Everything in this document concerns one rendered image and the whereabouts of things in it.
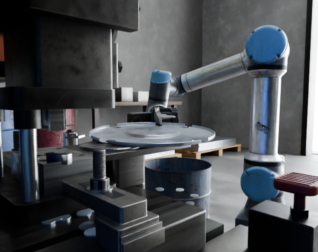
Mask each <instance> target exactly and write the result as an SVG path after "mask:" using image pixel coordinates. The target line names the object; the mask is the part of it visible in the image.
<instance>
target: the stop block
mask: <svg viewBox="0 0 318 252"><path fill-rule="evenodd" d="M46 158H47V161H53V162H61V164H62V165H70V164H72V153H63V152H48V153H46Z"/></svg>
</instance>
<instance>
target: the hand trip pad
mask: <svg viewBox="0 0 318 252"><path fill-rule="evenodd" d="M273 186H274V188H275V189H277V190H279V191H283V192H288V193H292V194H294V199H293V207H294V208H295V209H298V210H304V209H305V205H306V196H307V197H313V196H316V195H318V176H315V175H309V174H303V173H297V172H288V173H285V174H283V175H280V176H278V177H276V178H274V180H273Z"/></svg>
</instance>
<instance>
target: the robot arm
mask: <svg viewBox="0 0 318 252"><path fill-rule="evenodd" d="M288 55H289V43H288V39H287V36H286V34H285V32H284V31H283V30H281V29H280V28H278V27H276V26H273V25H264V26H261V27H258V28H257V29H255V30H254V31H253V32H252V33H251V34H250V35H249V36H248V38H247V40H246V44H245V50H244V52H242V53H239V54H236V55H234V56H231V57H228V58H225V59H223V60H220V61H217V62H215V63H212V64H209V65H206V66H204V67H201V68H198V69H196V70H193V71H190V72H187V73H185V74H182V75H179V76H177V77H174V78H172V77H171V75H172V74H171V72H168V71H162V70H153V71H152V75H151V79H150V89H149V97H148V103H147V107H146V112H131V113H127V123H144V122H156V125H159V126H162V123H179V118H178V112H176V111H178V110H179V109H177V108H176V107H167V104H168V98H169V97H179V96H182V95H183V94H185V93H187V92H190V91H193V90H196V89H199V88H202V87H206V86H209V85H212V84H215V83H218V82H221V81H224V80H227V79H230V78H233V77H236V76H239V75H242V74H245V73H248V74H249V75H250V76H251V77H252V85H251V111H250V137H249V152H248V153H247V154H246V155H245V156H244V166H243V174H242V175H241V179H240V185H241V189H242V191H243V192H244V194H245V195H246V196H247V197H248V199H247V201H246V204H245V207H244V213H245V215H246V216H247V217H248V210H249V208H251V207H253V206H255V205H257V204H259V203H261V202H263V201H265V200H269V201H273V202H277V203H280V204H284V205H285V201H284V198H283V191H280V190H277V189H275V188H274V186H273V180H274V178H276V177H278V176H280V175H283V174H284V165H285V162H284V156H282V155H278V153H277V147H278V126H279V105H280V84H281V77H282V76H283V75H284V74H285V73H286V71H287V57H288Z"/></svg>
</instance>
